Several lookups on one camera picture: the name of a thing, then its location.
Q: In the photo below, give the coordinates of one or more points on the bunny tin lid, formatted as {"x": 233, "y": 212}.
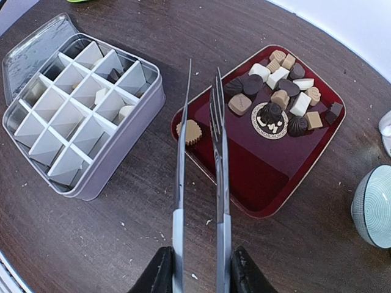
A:
{"x": 27, "y": 57}

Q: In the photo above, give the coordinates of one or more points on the green saucer plate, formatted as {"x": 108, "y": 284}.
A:
{"x": 77, "y": 1}

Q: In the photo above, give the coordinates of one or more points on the red chocolate tray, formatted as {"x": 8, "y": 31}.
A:
{"x": 263, "y": 172}

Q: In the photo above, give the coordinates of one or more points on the dark chocolate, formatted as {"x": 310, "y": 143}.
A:
{"x": 113, "y": 76}

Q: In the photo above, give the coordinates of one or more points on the white oval chocolate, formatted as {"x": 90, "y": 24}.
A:
{"x": 125, "y": 111}
{"x": 96, "y": 63}

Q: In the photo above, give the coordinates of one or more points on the grey blue small bowl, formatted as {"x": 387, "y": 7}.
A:
{"x": 370, "y": 207}

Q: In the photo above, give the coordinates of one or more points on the yellow inside floral mug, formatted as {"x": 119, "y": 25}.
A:
{"x": 384, "y": 127}

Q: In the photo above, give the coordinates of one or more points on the tin box with dividers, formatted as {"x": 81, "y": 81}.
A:
{"x": 74, "y": 145}

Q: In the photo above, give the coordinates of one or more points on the white square chocolate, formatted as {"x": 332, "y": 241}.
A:
{"x": 99, "y": 95}

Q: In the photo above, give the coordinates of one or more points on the white handled tongs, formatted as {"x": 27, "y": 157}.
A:
{"x": 224, "y": 222}

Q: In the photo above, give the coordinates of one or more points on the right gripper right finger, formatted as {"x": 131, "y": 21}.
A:
{"x": 246, "y": 277}

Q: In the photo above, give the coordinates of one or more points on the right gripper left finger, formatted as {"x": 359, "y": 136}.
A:
{"x": 157, "y": 276}

